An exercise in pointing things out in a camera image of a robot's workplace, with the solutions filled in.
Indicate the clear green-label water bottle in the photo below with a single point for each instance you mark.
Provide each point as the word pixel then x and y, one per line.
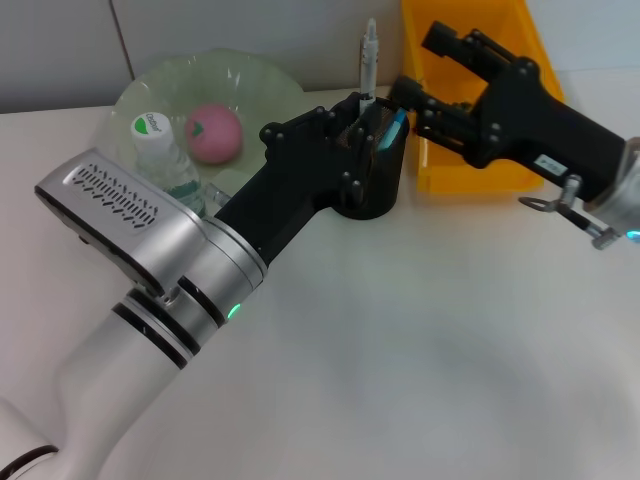
pixel 170 170

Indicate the pink peach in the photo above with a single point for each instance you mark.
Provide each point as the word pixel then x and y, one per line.
pixel 215 135

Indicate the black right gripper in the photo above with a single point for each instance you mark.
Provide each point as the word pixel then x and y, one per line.
pixel 540 130

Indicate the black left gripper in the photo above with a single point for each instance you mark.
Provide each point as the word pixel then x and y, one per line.
pixel 295 180

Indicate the blue teal scissors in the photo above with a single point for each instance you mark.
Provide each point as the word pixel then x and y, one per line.
pixel 392 130

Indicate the pale green glass fruit plate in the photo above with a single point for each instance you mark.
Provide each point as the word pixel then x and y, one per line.
pixel 260 90

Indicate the yellow plastic bin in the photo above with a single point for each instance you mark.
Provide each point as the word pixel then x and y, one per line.
pixel 450 170

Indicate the black mesh pen holder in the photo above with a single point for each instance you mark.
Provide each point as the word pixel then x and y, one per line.
pixel 385 185

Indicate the grey white pen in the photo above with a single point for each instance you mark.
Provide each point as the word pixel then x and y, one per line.
pixel 369 62

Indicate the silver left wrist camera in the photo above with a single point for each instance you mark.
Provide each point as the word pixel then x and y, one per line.
pixel 120 215

